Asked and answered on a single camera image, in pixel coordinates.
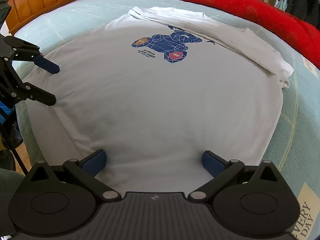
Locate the person's dark green clothing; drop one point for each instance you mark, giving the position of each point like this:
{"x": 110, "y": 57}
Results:
{"x": 10, "y": 180}

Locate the wooden headboard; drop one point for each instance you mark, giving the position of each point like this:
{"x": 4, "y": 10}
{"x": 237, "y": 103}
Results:
{"x": 37, "y": 0}

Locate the red quilt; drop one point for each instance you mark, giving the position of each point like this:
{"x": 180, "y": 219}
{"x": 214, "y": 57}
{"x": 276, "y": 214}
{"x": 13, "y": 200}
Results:
{"x": 250, "y": 7}

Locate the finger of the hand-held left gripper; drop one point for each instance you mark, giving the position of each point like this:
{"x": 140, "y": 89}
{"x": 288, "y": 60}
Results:
{"x": 47, "y": 66}
{"x": 42, "y": 98}

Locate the black jacket with badge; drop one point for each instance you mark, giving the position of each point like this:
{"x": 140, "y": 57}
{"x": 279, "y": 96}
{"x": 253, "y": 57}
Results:
{"x": 300, "y": 0}

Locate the black tripod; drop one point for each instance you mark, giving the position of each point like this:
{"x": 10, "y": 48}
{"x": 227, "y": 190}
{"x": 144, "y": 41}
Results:
{"x": 13, "y": 135}

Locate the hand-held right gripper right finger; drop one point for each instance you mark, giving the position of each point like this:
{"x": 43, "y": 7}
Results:
{"x": 212, "y": 165}

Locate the grey-green hanging garment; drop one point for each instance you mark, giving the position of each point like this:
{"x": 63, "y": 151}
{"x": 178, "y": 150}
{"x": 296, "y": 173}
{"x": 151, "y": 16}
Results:
{"x": 282, "y": 2}

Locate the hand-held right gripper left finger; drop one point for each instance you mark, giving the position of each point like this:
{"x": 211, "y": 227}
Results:
{"x": 95, "y": 163}

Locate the white printed long-sleeve shirt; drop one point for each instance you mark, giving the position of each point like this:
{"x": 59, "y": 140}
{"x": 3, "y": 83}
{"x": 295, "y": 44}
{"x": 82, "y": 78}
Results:
{"x": 150, "y": 92}

